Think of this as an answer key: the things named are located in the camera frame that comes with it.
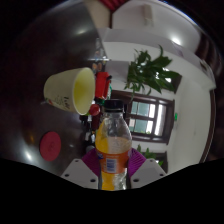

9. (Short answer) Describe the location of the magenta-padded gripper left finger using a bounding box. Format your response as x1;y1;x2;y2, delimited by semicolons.
60;148;102;190

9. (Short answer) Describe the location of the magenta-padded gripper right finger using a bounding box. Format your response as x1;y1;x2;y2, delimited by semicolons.
127;148;167;190

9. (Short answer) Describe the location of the orange drink plastic bottle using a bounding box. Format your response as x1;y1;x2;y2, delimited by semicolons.
94;98;133;192

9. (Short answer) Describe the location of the flat round red coaster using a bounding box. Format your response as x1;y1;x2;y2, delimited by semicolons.
39;130;62;162

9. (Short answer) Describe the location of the dark wooden double door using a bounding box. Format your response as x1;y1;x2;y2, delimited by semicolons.
111;89;177;145

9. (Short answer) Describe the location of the small red ball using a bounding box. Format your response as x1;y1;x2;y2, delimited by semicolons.
88;103;101;117

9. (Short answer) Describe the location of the pale yellow cup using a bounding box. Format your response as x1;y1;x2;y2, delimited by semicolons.
43;67;97;116

